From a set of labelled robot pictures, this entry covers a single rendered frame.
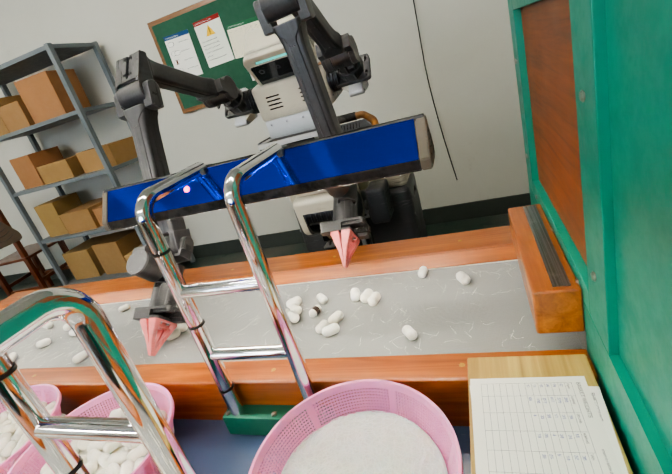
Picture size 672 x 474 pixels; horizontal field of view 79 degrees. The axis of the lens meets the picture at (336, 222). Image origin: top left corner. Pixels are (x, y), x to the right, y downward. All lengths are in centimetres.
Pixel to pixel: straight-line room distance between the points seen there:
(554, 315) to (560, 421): 14
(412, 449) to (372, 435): 6
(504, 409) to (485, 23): 238
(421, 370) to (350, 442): 14
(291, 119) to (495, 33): 162
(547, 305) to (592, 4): 37
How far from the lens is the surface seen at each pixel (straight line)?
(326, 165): 62
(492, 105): 277
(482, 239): 97
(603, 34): 42
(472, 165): 285
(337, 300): 91
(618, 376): 53
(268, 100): 146
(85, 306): 36
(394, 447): 61
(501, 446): 54
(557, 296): 62
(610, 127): 43
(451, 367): 65
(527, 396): 59
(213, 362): 72
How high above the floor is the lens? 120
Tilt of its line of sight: 20 degrees down
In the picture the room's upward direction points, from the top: 17 degrees counter-clockwise
